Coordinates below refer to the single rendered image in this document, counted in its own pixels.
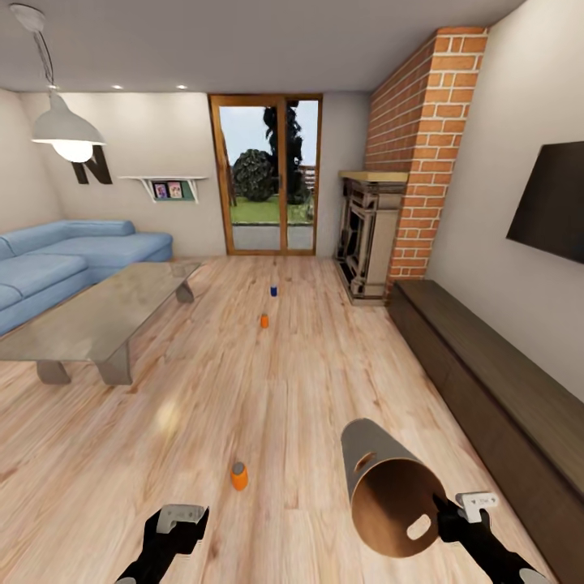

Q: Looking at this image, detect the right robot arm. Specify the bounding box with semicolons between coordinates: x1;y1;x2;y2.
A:
433;491;551;584

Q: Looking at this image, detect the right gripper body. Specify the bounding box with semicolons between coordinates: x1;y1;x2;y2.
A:
437;509;496;562

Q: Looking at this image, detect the trash can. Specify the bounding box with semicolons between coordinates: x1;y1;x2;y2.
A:
341;419;449;558

